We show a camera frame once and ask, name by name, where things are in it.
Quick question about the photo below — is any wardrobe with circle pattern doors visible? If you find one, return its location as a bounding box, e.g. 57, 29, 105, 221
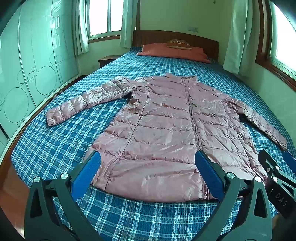
0, 0, 80, 142

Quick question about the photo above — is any light green curtain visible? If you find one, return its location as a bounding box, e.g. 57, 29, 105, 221
120, 0, 139, 49
222, 0, 263, 75
72, 0, 89, 55

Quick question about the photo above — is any pink quilted down jacket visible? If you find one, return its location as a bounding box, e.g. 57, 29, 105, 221
46, 73, 288, 201

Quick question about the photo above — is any bed with blue plaid sheet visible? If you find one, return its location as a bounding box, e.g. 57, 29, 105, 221
0, 45, 296, 241

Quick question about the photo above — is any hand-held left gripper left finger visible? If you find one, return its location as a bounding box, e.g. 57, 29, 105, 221
24, 151, 102, 241

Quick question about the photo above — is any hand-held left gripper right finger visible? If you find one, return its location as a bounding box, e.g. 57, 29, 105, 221
195, 150, 273, 241

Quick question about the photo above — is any pink pillow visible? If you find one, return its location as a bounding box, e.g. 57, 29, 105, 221
136, 43, 211, 64

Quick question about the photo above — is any small brown patterned cushion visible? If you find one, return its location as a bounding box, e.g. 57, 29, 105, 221
166, 38, 193, 50

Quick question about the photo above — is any wooden nightstand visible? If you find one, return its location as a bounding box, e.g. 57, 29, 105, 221
98, 55, 124, 68

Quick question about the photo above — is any dark wooden headboard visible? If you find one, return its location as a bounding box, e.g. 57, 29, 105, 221
132, 30, 220, 63

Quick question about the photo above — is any wooden framed window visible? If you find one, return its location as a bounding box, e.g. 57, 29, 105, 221
255, 0, 296, 90
85, 0, 125, 43

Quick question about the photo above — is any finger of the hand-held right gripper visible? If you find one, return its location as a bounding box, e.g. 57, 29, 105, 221
257, 149, 290, 214
276, 151, 296, 202

